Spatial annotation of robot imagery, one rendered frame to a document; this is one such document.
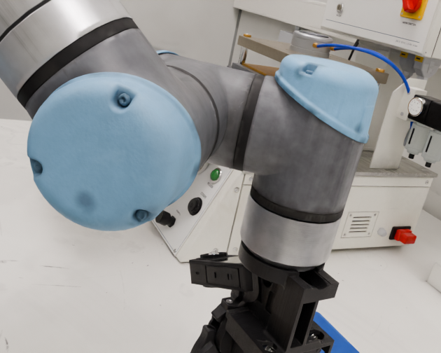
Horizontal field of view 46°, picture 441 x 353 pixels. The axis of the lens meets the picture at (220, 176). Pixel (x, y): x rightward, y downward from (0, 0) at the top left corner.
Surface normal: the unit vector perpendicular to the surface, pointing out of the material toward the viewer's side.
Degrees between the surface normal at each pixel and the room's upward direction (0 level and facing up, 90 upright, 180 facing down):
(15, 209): 0
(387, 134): 90
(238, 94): 50
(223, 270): 92
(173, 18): 90
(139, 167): 87
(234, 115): 73
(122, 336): 0
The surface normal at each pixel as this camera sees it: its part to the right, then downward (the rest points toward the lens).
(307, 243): 0.22, 0.38
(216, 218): 0.42, 0.40
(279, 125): -0.11, 0.03
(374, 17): -0.89, -0.02
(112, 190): -0.18, 0.24
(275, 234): -0.50, 0.21
